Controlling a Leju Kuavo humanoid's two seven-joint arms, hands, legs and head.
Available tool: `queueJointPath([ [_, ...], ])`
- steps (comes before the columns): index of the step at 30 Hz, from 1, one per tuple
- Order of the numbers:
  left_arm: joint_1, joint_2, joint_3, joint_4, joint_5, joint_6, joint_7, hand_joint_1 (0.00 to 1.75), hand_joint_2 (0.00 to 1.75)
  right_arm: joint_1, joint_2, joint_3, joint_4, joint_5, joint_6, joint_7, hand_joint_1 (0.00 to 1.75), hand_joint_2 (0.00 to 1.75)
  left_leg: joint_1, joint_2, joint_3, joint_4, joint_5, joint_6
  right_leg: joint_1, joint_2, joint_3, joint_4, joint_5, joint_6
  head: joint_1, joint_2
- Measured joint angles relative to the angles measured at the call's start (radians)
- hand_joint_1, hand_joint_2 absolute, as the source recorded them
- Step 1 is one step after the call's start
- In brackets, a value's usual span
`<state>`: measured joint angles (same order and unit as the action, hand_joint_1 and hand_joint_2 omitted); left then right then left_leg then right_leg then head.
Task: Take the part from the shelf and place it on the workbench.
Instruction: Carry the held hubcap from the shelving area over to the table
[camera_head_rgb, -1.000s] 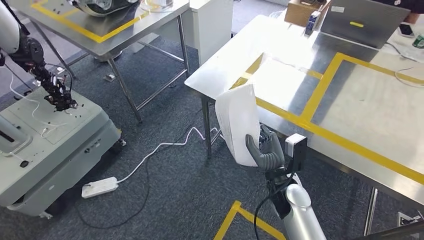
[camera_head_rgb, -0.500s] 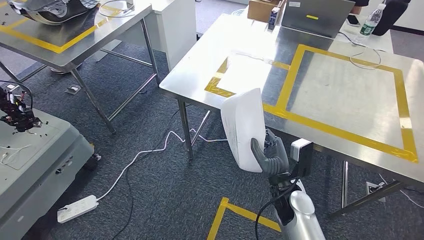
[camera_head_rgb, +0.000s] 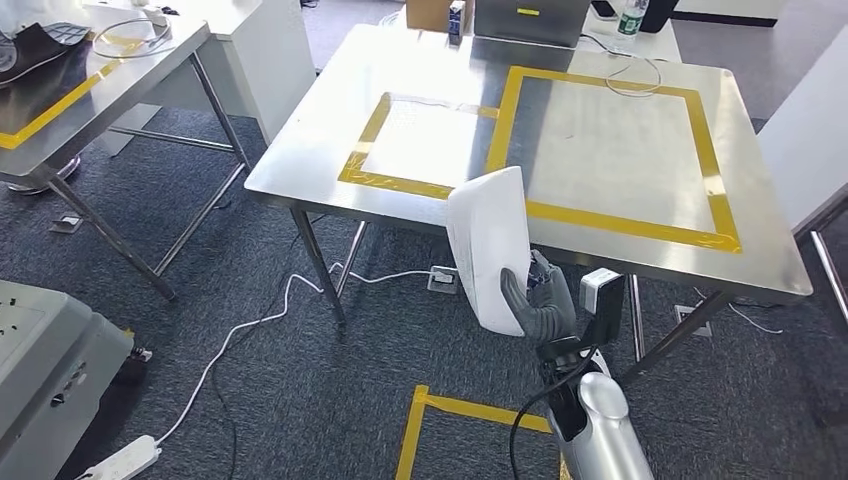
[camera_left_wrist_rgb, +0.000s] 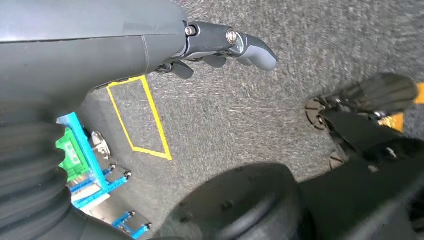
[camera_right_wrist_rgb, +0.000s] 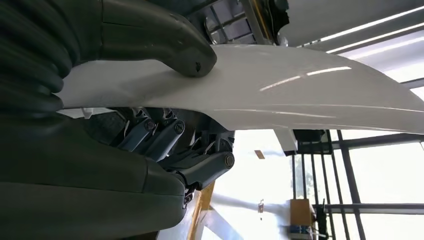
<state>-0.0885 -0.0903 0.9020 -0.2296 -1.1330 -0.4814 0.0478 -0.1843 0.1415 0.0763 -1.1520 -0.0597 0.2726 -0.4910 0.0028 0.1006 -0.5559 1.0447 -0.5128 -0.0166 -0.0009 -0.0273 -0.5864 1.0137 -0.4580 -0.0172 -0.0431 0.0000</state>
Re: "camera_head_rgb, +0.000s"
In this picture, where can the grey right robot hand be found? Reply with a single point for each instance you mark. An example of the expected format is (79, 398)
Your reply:
(546, 305)

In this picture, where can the large curved white plastic part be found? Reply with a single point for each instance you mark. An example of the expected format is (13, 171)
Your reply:
(487, 252)

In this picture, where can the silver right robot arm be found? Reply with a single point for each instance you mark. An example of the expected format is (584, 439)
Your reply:
(596, 430)

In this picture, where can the steel workbench table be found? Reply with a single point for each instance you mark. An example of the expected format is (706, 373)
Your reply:
(311, 159)

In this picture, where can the metal floor socket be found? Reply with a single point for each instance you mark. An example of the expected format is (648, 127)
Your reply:
(692, 324)
(442, 278)
(66, 223)

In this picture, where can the large yellow tape rectangle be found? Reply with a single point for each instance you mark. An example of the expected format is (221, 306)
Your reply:
(629, 226)

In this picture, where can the yellow floor tape square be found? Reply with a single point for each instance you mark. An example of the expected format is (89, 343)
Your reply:
(464, 407)

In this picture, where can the small yellow tape rectangle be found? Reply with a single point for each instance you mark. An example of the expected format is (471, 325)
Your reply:
(397, 186)

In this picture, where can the grey laptop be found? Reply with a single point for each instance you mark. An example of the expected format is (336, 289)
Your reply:
(530, 26)

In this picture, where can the white desk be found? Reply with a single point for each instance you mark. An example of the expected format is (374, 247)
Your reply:
(656, 46)

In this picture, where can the clear water bottle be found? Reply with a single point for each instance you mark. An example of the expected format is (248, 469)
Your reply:
(632, 20)

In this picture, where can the small blue drink carton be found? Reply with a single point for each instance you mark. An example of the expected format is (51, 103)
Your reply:
(457, 20)

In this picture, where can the black smartphone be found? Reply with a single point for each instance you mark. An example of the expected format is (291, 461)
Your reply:
(603, 8)

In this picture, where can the white table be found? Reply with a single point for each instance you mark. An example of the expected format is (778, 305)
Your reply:
(808, 132)
(265, 66)

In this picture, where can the brown cardboard box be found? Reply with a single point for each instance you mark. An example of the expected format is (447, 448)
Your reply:
(427, 13)

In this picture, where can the white power strip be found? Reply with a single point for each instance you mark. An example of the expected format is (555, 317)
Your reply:
(126, 457)

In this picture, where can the grey machine housing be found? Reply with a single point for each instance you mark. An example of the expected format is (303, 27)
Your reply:
(40, 371)

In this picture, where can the yellow tape strip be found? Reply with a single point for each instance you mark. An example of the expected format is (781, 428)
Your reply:
(60, 106)

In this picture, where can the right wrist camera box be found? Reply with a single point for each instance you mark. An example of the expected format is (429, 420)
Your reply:
(603, 298)

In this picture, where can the round chrome pedestal base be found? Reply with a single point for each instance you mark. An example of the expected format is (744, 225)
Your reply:
(40, 185)

